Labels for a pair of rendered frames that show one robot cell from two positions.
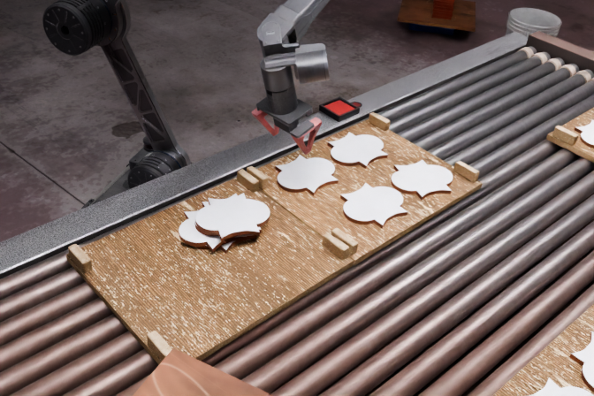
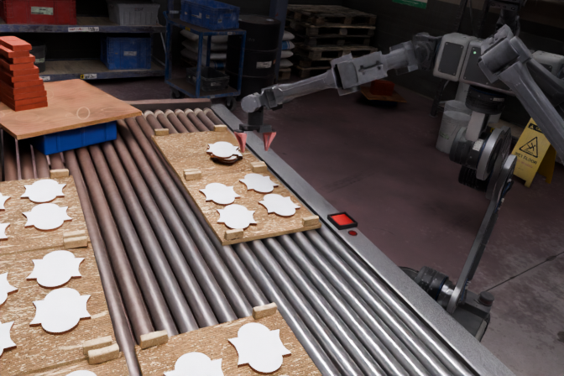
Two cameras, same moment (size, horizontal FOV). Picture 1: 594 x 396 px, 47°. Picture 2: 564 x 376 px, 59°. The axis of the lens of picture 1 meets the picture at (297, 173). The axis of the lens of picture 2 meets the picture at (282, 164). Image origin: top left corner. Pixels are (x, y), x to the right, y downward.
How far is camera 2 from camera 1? 2.28 m
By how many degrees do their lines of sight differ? 85
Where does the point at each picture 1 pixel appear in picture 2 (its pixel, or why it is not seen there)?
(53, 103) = not seen: outside the picture
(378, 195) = (225, 195)
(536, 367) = (74, 198)
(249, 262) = (198, 157)
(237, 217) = (219, 148)
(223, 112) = not seen: outside the picture
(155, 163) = (430, 272)
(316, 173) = (256, 184)
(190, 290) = (190, 144)
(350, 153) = (274, 200)
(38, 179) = (481, 287)
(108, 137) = (553, 328)
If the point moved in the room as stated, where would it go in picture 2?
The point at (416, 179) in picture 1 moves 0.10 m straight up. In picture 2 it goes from (234, 212) to (237, 185)
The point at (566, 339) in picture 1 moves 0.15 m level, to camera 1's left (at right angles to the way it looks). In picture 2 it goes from (77, 212) to (107, 191)
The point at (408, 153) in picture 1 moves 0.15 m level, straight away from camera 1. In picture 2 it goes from (270, 224) to (312, 241)
